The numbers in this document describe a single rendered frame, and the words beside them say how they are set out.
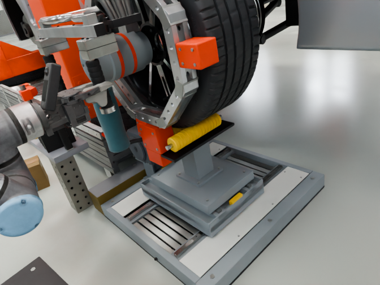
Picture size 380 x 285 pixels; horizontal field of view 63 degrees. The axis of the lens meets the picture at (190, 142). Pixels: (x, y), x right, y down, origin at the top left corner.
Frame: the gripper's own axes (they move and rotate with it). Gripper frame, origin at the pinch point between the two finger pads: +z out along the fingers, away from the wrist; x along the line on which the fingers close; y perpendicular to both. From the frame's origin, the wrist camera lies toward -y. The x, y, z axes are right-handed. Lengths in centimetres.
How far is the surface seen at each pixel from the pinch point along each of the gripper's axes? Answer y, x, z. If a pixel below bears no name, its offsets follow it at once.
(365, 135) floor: 83, 17, 143
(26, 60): 20, -256, 45
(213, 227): 69, 5, 23
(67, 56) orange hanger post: 0, -63, 15
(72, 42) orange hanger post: -5, -63, 19
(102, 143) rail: 51, -74, 20
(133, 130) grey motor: 43, -53, 30
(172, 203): 67, -18, 21
